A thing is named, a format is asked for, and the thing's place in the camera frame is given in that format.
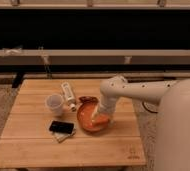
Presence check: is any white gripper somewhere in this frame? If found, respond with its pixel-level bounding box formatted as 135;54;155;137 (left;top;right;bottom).
91;96;117;120

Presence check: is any orange ceramic bowl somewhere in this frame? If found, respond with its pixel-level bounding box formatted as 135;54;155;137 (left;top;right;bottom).
77;102;110;132

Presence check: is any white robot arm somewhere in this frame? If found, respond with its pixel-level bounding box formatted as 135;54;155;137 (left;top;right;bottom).
92;76;190;171

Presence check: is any small brown dish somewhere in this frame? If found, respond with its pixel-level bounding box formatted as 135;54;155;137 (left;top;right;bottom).
79;96;98;103

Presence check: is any white plastic bottle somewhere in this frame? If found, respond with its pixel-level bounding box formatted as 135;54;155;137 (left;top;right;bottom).
61;82;76;111

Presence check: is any black smartphone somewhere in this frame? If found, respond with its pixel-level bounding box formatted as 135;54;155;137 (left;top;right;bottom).
49;121;74;134

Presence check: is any wooden table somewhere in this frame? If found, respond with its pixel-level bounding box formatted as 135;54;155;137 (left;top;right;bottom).
0;79;146;169

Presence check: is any clear plastic measuring cup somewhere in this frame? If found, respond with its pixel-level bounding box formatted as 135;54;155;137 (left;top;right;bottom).
45;94;66;116

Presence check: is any black cable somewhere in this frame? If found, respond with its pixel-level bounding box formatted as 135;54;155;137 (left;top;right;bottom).
141;100;159;114

